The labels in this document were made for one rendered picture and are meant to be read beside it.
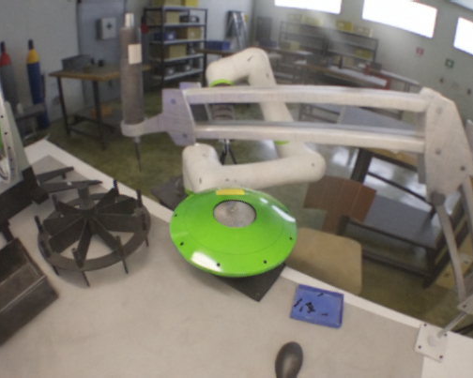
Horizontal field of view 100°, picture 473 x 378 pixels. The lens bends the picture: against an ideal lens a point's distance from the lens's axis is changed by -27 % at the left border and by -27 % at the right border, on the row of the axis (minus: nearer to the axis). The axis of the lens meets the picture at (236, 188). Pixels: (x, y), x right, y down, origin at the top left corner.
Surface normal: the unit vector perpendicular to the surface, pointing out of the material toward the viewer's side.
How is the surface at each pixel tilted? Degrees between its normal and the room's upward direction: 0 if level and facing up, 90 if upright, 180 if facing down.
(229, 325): 0
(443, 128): 90
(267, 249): 23
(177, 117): 90
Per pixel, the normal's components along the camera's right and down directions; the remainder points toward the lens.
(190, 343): 0.07, -0.82
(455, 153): -0.33, 0.52
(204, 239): -0.11, -0.66
